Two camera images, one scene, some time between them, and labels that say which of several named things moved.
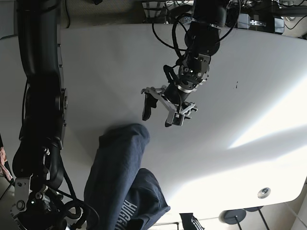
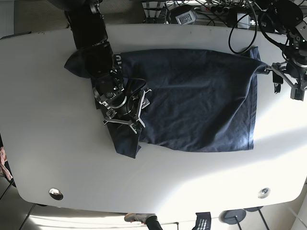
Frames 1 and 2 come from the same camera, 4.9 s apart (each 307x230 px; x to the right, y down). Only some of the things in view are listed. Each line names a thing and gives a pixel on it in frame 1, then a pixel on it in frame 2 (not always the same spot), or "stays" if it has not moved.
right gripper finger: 188,107 -> 268,67
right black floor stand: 256,209 stays
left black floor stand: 232,216 stays
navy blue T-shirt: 117,195 -> 202,100
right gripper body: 173,95 -> 301,82
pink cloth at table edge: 3,159 stays
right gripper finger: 154,90 -> 297,94
